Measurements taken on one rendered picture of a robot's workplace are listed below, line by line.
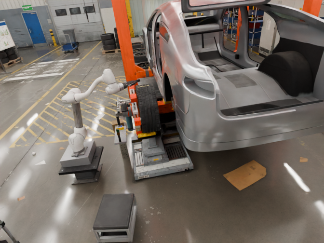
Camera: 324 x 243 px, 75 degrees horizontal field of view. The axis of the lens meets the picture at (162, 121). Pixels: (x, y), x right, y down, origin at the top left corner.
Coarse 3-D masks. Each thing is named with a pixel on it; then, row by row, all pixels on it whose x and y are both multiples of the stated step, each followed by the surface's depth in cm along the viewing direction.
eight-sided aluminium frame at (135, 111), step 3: (129, 90) 278; (132, 90) 279; (135, 102) 260; (132, 105) 259; (135, 105) 259; (132, 108) 258; (135, 111) 257; (135, 117) 307; (135, 126) 267; (138, 126) 267; (138, 129) 286
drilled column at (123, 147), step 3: (120, 144) 318; (123, 144) 319; (126, 144) 331; (120, 147) 321; (123, 147) 322; (126, 147) 323; (123, 150) 325; (126, 150) 326; (123, 153) 328; (126, 153) 329; (123, 156) 330; (126, 156) 331
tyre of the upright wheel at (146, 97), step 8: (136, 88) 266; (144, 88) 265; (152, 88) 264; (144, 96) 257; (152, 96) 257; (144, 104) 254; (152, 104) 255; (144, 112) 255; (152, 112) 256; (144, 120) 258; (152, 120) 260; (144, 128) 266; (152, 128) 270; (160, 128) 277
